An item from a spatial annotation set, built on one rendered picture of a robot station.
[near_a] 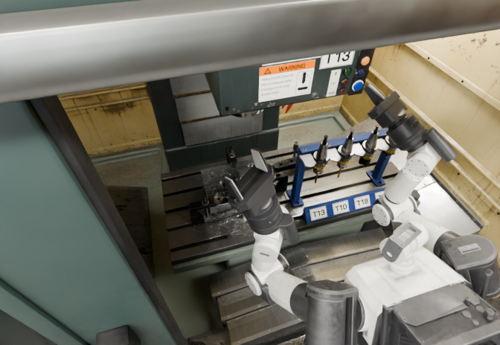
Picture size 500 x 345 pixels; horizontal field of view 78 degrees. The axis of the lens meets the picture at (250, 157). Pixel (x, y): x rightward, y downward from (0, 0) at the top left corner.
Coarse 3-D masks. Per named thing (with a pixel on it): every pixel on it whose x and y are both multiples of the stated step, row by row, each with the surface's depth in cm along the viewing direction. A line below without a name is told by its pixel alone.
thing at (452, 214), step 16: (352, 128) 203; (368, 128) 198; (384, 128) 194; (400, 160) 177; (432, 176) 164; (432, 192) 160; (448, 192) 156; (432, 208) 156; (448, 208) 153; (464, 208) 149; (368, 224) 164; (448, 224) 149; (464, 224) 146; (480, 224) 142
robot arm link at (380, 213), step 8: (376, 208) 104; (384, 208) 101; (416, 208) 104; (376, 216) 105; (384, 216) 102; (400, 216) 101; (408, 216) 99; (416, 216) 98; (384, 224) 103; (392, 224) 100; (400, 224) 99; (424, 224) 94; (432, 224) 94; (392, 232) 101; (432, 232) 91; (440, 232) 89; (432, 240) 89; (432, 248) 89
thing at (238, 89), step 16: (352, 64) 86; (208, 80) 93; (224, 80) 78; (240, 80) 80; (256, 80) 81; (320, 80) 87; (224, 96) 81; (240, 96) 83; (256, 96) 84; (304, 96) 89; (320, 96) 91; (224, 112) 85; (240, 112) 88
